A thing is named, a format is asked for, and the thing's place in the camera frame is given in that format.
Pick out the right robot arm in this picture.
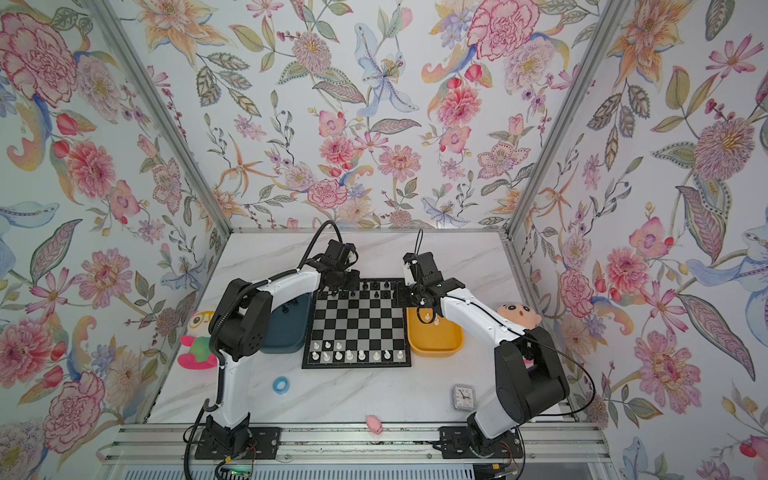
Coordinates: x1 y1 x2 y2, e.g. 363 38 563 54
403 252 570 442

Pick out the yellow plastic tray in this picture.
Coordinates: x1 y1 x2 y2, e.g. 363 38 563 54
406 307 464 358

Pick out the black white chessboard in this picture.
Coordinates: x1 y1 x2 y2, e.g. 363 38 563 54
301 278 412 370

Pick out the teal plastic tray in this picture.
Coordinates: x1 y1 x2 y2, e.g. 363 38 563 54
260 294 313 354

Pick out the pink plush doll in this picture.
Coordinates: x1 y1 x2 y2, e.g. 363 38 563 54
497 303 542 330

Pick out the small white clock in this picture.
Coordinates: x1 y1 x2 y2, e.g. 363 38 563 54
451 384 476 411

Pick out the pink eraser toy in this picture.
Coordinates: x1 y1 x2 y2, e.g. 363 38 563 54
365 415 383 435

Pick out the yellow white plush toy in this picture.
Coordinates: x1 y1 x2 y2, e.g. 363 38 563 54
177 311 218 370

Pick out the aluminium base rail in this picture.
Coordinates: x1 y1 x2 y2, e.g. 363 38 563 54
96 422 611 466

